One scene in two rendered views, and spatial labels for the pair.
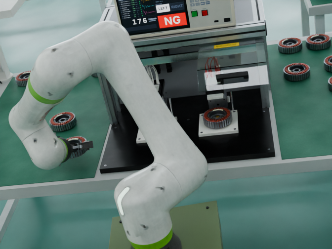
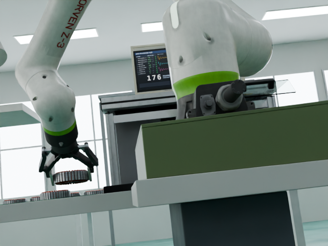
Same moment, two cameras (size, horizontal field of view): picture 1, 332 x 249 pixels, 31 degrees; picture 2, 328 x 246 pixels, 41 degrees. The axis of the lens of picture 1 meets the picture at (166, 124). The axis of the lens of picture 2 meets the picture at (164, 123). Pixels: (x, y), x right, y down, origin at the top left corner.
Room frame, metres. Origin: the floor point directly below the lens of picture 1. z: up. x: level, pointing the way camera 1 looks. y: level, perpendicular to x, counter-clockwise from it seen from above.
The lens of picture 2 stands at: (0.47, 0.37, 0.72)
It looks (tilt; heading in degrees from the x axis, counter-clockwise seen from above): 9 degrees up; 347
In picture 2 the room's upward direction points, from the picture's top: 6 degrees counter-clockwise
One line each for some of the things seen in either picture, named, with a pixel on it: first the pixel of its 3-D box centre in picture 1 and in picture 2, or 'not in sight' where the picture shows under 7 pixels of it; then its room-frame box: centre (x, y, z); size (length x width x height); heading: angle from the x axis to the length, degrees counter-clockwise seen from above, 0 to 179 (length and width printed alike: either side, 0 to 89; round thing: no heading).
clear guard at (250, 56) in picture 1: (231, 60); (248, 98); (1.94, -0.28, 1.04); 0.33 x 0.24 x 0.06; 170
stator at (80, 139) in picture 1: (73, 147); (71, 177); (1.93, 0.36, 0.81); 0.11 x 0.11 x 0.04
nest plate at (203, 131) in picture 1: (218, 123); not in sight; (1.95, -0.20, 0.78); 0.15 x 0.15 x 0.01; 80
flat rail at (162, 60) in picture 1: (178, 57); (191, 111); (2.07, -0.10, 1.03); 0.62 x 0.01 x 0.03; 80
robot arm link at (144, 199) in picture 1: (146, 207); (204, 50); (1.26, 0.09, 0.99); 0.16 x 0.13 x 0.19; 127
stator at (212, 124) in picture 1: (217, 117); not in sight; (1.95, -0.20, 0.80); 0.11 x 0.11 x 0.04
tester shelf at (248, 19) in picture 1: (179, 19); (185, 106); (2.29, -0.14, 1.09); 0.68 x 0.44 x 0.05; 80
